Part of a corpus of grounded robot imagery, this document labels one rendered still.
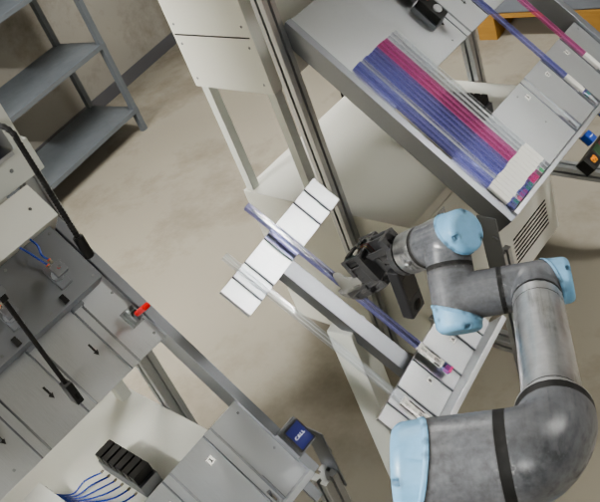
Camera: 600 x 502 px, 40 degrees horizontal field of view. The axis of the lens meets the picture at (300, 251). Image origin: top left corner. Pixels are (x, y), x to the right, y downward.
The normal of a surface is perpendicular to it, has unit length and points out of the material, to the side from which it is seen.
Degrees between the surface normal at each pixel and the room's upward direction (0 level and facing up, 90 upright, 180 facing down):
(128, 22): 90
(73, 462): 0
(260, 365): 0
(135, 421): 0
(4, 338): 48
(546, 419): 23
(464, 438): 11
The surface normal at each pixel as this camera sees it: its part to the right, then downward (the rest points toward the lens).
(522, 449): -0.19, -0.37
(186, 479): 0.33, -0.35
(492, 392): -0.32, -0.75
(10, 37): 0.81, 0.11
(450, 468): -0.30, -0.18
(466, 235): 0.53, -0.27
